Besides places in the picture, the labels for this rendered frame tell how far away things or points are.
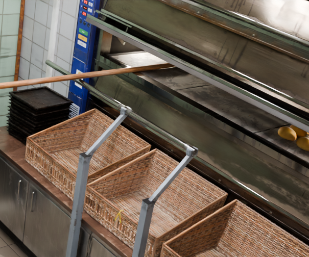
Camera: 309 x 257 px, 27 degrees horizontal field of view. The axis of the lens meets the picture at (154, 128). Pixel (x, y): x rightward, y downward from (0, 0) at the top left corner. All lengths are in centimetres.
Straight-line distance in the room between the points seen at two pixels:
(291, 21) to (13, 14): 227
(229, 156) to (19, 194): 131
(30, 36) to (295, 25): 221
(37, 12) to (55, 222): 155
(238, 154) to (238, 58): 48
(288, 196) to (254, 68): 62
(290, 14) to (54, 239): 176
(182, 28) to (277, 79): 66
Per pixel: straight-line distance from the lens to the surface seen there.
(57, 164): 353
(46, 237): 371
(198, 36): 330
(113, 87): 386
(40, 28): 444
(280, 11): 297
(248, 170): 318
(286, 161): 303
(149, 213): 287
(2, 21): 456
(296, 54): 292
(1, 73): 469
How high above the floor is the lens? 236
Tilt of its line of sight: 23 degrees down
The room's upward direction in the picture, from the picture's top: 10 degrees clockwise
